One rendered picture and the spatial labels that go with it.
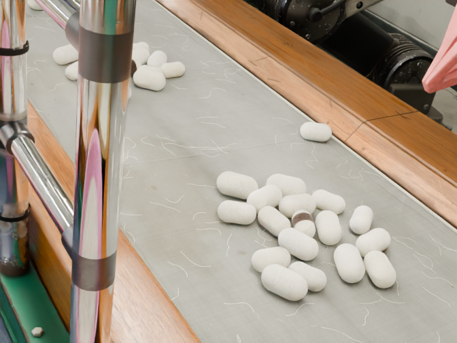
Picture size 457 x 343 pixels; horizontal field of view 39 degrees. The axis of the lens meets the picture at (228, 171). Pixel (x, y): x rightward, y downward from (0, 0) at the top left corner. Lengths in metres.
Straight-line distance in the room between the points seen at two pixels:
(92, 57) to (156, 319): 0.20
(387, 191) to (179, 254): 0.24
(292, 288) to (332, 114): 0.31
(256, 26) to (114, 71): 0.67
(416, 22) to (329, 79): 2.46
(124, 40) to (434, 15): 2.94
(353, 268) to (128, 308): 0.18
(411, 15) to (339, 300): 2.83
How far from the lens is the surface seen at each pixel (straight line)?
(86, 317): 0.37
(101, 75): 0.28
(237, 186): 0.58
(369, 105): 0.77
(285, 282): 0.49
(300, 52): 0.88
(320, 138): 0.71
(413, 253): 0.59
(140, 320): 0.43
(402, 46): 1.37
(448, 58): 0.59
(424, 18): 3.23
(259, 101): 0.78
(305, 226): 0.55
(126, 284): 0.45
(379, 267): 0.53
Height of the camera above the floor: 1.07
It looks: 32 degrees down
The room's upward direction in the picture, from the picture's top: 10 degrees clockwise
